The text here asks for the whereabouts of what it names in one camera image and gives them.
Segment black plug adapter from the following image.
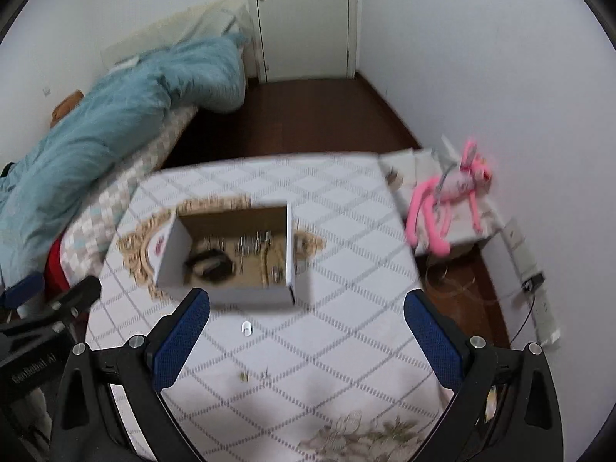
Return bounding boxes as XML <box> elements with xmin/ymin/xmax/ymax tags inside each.
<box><xmin>521</xmin><ymin>271</ymin><xmax>545</xmax><ymax>293</ymax></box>

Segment white diamond pattern tablecloth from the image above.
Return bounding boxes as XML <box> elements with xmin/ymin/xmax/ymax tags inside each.
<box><xmin>87</xmin><ymin>153</ymin><xmax>448</xmax><ymax>461</ymax></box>

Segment pink panther plush toy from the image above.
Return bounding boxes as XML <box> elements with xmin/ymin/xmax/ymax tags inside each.
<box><xmin>405</xmin><ymin>139</ymin><xmax>493</xmax><ymax>258</ymax></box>

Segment wooden bead bracelet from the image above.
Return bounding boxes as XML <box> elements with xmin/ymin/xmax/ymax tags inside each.
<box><xmin>259</xmin><ymin>234</ymin><xmax>285</xmax><ymax>285</ymax></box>

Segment red blanket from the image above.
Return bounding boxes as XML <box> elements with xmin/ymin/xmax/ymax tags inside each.
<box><xmin>44</xmin><ymin>237</ymin><xmax>70</xmax><ymax>297</ymax></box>

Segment white wall power strip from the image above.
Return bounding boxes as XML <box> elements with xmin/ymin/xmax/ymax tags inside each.
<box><xmin>501</xmin><ymin>218</ymin><xmax>561</xmax><ymax>346</ymax></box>

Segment light blue duvet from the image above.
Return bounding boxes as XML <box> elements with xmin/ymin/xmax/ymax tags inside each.
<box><xmin>1</xmin><ymin>33</ymin><xmax>247</xmax><ymax>287</ymax></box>

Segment brown pillow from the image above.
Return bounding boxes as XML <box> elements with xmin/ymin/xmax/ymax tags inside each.
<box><xmin>50</xmin><ymin>90</ymin><xmax>85</xmax><ymax>127</ymax></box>

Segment white side box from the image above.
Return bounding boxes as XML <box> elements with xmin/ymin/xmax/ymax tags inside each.
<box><xmin>379</xmin><ymin>139</ymin><xmax>502</xmax><ymax>258</ymax></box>

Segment small stud earrings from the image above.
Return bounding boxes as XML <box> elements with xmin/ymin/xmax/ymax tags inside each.
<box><xmin>239</xmin><ymin>369</ymin><xmax>273</xmax><ymax>383</ymax></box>

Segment white cardboard box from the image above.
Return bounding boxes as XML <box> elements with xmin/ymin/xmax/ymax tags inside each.
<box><xmin>149</xmin><ymin>201</ymin><xmax>295</xmax><ymax>309</ymax></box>

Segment black smart band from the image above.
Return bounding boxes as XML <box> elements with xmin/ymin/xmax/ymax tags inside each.
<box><xmin>185</xmin><ymin>248</ymin><xmax>235</xmax><ymax>284</ymax></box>

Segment white door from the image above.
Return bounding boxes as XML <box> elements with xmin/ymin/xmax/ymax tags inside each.
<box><xmin>248</xmin><ymin>0</ymin><xmax>357</xmax><ymax>82</ymax></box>

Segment black power cable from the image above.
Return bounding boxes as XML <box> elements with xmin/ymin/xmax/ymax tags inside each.
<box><xmin>509</xmin><ymin>292</ymin><xmax>538</xmax><ymax>345</ymax></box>

